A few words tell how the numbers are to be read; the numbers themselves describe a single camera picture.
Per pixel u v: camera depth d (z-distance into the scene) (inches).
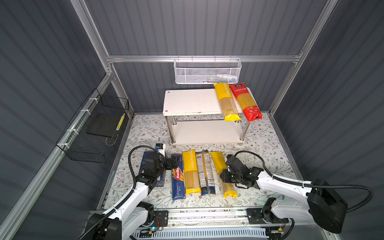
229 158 30.8
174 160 30.3
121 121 31.5
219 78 36.0
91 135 28.5
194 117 47.0
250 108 27.9
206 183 32.5
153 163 25.3
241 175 25.3
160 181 31.0
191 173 34.1
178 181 32.4
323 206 16.4
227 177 29.6
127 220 20.7
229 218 29.7
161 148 29.1
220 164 34.0
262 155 38.0
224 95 30.7
